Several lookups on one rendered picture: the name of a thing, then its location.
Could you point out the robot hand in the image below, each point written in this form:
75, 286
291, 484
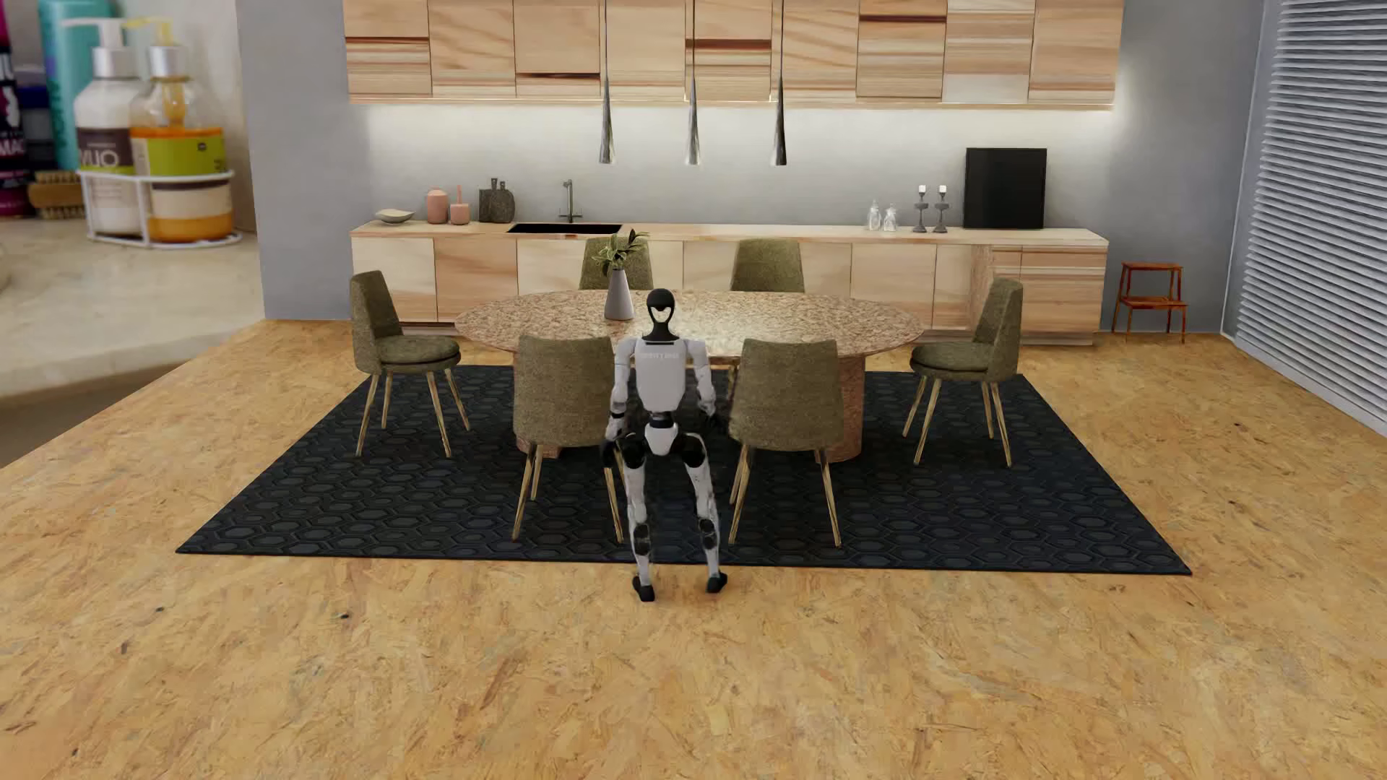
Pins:
613, 429
708, 411

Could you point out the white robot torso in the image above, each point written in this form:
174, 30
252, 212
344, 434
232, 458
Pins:
661, 374

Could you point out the olive fabric chair wooden legs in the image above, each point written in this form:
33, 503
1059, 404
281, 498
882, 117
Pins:
563, 392
975, 345
396, 349
639, 271
786, 395
767, 267

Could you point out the robot left leg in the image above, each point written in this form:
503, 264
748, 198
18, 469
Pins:
639, 501

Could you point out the robot leg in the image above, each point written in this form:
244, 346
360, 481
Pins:
701, 498
639, 501

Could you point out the robot right leg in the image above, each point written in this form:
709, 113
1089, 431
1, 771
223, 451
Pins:
701, 498

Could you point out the oval speckled stone table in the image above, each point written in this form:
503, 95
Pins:
759, 320

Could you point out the robot head black visor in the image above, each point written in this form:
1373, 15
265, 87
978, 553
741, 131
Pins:
660, 309

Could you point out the grey vase with green plant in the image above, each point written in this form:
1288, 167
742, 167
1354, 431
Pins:
619, 284

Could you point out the black inset sink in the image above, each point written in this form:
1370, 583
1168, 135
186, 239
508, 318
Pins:
563, 229

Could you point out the metal kitchen faucet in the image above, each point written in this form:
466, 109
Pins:
569, 203

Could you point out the dark grey utensil jar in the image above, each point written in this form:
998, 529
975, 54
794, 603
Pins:
497, 204

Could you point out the wooden kitchen counter cabinet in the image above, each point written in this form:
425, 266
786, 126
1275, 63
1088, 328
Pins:
932, 276

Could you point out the small pink ceramic jar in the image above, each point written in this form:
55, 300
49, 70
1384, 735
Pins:
459, 210

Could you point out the tall pink ceramic jar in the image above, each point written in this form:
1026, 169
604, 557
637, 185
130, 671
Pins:
437, 206

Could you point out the black hexagon pattern rug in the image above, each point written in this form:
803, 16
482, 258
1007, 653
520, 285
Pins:
975, 509

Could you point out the silver cone pendant lamp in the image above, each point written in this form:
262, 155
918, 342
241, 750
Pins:
779, 130

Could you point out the dark candlestick with white candle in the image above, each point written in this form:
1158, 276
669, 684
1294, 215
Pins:
921, 210
942, 210

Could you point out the white shallow bowl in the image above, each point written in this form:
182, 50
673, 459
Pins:
393, 216

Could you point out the black square appliance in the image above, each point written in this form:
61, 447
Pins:
1005, 187

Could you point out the small orange wooden step stool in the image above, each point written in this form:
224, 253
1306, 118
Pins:
1150, 295

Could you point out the yellow pump soap bottle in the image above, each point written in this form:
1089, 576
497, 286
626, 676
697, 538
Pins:
182, 146

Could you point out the white pump soap bottle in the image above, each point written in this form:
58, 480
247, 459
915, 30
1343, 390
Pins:
106, 130

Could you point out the wooden scrub brush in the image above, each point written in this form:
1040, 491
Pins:
54, 195

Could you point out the white window blinds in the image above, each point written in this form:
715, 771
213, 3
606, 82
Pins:
1317, 195

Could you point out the teal plastic bottle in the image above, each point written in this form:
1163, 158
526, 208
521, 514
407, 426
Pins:
65, 65

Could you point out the dark pink labelled bottle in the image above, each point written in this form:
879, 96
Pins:
11, 130

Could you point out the wooden wall cabinets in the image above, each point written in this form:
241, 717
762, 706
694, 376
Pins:
737, 49

